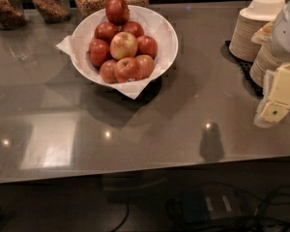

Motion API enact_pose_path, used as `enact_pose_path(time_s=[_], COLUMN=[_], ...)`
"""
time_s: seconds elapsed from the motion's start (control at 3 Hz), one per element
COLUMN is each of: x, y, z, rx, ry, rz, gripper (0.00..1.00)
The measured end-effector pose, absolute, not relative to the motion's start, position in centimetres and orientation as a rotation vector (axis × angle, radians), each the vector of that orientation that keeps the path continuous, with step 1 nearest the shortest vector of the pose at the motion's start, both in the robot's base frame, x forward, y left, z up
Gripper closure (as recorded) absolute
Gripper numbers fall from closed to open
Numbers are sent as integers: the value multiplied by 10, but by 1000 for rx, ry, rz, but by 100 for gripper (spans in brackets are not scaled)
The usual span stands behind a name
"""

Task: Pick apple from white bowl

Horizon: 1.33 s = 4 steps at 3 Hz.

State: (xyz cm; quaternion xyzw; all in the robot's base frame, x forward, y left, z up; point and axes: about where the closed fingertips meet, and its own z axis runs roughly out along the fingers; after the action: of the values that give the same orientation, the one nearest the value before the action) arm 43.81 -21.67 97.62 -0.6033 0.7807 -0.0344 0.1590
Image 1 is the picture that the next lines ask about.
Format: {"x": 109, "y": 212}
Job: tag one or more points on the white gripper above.
{"x": 286, "y": 33}

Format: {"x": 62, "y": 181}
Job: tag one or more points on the yellow-red apple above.
{"x": 124, "y": 44}

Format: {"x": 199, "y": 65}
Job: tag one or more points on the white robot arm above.
{"x": 280, "y": 38}

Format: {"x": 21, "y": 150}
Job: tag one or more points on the red apple front right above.
{"x": 147, "y": 63}

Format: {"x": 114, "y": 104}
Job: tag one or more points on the white bowl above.
{"x": 154, "y": 25}

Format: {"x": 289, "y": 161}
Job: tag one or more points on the red apple front center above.
{"x": 128, "y": 70}

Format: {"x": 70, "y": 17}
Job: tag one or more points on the red apple upper right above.
{"x": 134, "y": 28}

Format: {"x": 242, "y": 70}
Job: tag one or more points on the red apple front left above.
{"x": 107, "y": 71}

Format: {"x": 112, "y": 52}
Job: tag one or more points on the red apple far left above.
{"x": 99, "y": 52}

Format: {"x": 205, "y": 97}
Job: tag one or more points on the top dark red apple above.
{"x": 117, "y": 12}

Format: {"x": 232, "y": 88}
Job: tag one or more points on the red apple upper left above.
{"x": 106, "y": 31}

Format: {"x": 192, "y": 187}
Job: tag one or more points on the black rubber mat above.
{"x": 244, "y": 66}

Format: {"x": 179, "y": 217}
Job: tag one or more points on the front stack paper plates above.
{"x": 264, "y": 60}

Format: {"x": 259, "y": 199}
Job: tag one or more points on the black power box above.
{"x": 202, "y": 205}

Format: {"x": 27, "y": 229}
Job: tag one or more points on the white paper napkin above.
{"x": 132, "y": 89}

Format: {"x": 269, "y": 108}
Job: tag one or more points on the glass jar with label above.
{"x": 53, "y": 11}

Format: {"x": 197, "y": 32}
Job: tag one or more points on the glass jar far left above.
{"x": 11, "y": 14}

